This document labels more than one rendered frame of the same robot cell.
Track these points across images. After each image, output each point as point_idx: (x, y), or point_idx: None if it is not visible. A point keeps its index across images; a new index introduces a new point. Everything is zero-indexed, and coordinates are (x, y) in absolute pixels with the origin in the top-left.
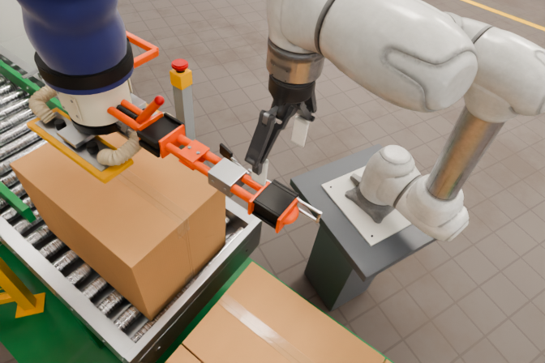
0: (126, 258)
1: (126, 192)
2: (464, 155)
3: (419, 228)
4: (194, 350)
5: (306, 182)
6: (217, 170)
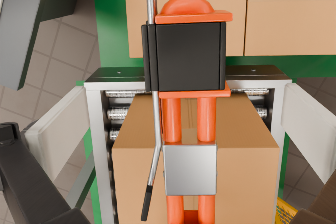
0: (274, 161)
1: None
2: None
3: None
4: (242, 41)
5: (4, 69)
6: (202, 184)
